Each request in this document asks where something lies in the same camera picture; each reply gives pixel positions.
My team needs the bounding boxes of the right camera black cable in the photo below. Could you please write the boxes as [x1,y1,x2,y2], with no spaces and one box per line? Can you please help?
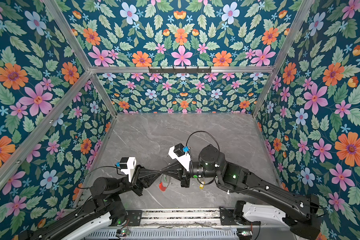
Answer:
[185,130,221,154]

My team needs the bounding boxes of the black hook rail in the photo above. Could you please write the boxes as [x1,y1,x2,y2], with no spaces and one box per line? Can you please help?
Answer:
[148,67,212,74]

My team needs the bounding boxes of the metal keyring with red handle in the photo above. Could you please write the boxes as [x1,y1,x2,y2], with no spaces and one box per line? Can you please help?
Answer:
[159,174,172,192]

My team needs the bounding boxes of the small circuit board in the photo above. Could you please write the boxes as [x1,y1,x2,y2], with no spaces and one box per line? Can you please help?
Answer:
[237,229,253,240]
[116,229,131,238]

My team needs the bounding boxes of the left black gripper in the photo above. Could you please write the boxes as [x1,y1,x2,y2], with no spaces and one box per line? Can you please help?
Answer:
[112,165,161,199]

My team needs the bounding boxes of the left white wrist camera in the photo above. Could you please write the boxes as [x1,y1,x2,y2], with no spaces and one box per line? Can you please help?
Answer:
[116,157,137,183]

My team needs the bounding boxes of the camera black cable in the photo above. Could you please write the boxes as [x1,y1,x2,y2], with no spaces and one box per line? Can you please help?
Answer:
[77,165,124,190]
[185,130,221,154]

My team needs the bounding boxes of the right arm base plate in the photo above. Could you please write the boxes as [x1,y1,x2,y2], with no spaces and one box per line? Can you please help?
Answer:
[219,201,261,226]

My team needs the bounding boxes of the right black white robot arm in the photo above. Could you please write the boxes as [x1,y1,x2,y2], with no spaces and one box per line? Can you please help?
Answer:
[163,144,322,240]

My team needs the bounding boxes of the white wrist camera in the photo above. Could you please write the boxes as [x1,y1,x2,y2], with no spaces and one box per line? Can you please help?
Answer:
[116,157,137,183]
[168,143,192,172]

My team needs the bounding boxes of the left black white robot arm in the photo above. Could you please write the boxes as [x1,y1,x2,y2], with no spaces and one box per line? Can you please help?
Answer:
[19,165,163,240]

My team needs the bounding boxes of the left camera black cable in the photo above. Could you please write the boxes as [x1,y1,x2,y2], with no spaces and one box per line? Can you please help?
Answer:
[77,165,124,190]

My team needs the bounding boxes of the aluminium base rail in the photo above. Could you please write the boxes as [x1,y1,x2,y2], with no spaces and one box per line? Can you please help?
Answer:
[86,207,311,240]

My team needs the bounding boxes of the right small circuit board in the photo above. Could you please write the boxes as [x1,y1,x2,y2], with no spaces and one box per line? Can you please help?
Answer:
[237,229,253,240]

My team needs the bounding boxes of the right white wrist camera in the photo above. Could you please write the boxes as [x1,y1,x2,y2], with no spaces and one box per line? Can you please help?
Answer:
[168,143,192,172]

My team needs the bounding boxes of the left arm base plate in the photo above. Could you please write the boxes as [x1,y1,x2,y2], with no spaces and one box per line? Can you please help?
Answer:
[120,210,143,227]

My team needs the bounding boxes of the left small circuit board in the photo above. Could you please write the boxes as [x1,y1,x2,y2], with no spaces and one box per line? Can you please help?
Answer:
[116,229,131,238]

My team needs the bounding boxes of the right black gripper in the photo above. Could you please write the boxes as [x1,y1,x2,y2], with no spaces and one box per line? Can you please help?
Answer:
[162,160,222,189]

